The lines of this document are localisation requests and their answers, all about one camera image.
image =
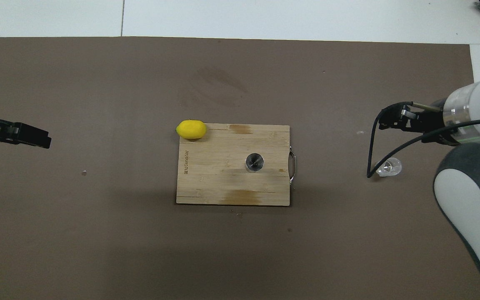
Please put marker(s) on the brown paper table mat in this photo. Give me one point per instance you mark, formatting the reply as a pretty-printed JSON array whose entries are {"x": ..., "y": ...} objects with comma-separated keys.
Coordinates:
[{"x": 98, "y": 229}]

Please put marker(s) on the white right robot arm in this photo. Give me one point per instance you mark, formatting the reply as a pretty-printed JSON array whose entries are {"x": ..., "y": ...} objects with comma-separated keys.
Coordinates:
[{"x": 473, "y": 200}]

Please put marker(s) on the yellow lemon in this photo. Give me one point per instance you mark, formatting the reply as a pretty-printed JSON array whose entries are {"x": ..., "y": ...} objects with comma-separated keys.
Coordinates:
[{"x": 191, "y": 129}]

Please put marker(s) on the small clear plastic cup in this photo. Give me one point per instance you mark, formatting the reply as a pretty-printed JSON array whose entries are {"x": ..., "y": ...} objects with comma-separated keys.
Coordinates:
[{"x": 390, "y": 167}]

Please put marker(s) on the wooden cutting board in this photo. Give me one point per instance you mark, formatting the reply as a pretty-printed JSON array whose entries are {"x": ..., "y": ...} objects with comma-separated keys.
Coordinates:
[{"x": 215, "y": 175}]

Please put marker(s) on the metal double cone jigger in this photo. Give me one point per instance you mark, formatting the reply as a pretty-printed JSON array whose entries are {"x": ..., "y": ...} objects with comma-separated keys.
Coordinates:
[{"x": 254, "y": 162}]

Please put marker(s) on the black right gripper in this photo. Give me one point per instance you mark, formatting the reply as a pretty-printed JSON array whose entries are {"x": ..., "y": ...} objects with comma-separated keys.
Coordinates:
[{"x": 436, "y": 123}]

